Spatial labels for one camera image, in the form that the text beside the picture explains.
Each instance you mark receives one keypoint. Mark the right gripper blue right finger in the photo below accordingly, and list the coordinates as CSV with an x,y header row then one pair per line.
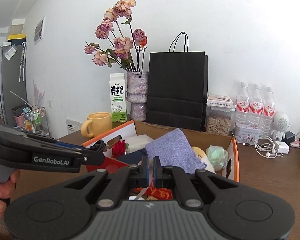
x,y
162,175

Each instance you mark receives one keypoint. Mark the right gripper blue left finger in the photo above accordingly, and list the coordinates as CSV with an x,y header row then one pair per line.
x,y
139,174

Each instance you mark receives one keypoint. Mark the navy blue zip pouch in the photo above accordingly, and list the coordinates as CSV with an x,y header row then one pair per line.
x,y
133,158

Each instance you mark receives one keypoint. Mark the purple fabric pouch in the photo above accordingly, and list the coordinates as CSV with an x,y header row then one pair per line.
x,y
173,149

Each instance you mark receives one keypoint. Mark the translucent cotton swab box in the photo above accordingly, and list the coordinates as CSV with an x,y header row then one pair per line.
x,y
137,142

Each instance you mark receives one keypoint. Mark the red artificial rose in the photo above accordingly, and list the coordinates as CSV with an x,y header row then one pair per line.
x,y
119,149

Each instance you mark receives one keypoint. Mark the yellow white hamster plush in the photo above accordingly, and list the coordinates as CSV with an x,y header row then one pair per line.
x,y
201,155

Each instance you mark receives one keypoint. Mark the plastic bag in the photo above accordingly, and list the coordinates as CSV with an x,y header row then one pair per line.
x,y
218,157

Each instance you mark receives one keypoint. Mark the person's left hand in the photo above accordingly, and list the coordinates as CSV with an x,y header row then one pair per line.
x,y
7,189

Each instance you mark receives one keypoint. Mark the red cardboard box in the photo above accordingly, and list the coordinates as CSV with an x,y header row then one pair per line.
x,y
199,139

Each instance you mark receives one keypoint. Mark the yellow ceramic mug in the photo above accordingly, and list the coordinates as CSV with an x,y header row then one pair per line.
x,y
96,124

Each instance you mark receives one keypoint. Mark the clear seed container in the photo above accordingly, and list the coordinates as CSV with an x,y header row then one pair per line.
x,y
219,120

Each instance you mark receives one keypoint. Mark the white milk carton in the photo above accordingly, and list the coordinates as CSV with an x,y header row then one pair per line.
x,y
118,97

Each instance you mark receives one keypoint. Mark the grey refrigerator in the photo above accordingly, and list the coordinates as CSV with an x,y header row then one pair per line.
x,y
12,82

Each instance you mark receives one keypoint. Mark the white tin box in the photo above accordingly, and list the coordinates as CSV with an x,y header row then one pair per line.
x,y
246,134

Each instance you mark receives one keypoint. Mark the purple textured vase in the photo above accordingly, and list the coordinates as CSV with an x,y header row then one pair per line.
x,y
137,88

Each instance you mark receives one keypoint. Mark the flat box on container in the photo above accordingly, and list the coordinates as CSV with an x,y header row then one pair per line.
x,y
219,101

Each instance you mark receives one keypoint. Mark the black paper shopping bag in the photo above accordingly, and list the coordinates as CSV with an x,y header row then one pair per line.
x,y
177,88

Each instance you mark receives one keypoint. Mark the water bottle left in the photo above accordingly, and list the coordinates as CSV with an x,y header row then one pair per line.
x,y
242,103

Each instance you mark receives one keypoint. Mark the water bottle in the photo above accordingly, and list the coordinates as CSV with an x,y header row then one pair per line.
x,y
256,106
242,103
267,112

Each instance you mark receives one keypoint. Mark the water bottle right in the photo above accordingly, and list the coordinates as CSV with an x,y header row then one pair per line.
x,y
267,112

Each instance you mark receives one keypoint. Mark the water bottle middle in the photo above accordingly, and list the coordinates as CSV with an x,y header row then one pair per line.
x,y
256,106

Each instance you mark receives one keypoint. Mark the white charger adapter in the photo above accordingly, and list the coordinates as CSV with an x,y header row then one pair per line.
x,y
281,147

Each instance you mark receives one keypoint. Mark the dried pink roses bouquet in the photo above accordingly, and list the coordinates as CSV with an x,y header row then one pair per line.
x,y
127,46

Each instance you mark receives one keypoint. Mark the white round robot toy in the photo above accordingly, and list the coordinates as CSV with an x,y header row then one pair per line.
x,y
280,125

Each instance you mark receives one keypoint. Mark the small wire storage rack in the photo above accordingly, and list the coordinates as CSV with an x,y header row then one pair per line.
x,y
35,121

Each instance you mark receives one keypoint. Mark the white wired earphones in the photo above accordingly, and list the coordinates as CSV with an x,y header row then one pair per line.
x,y
265,147

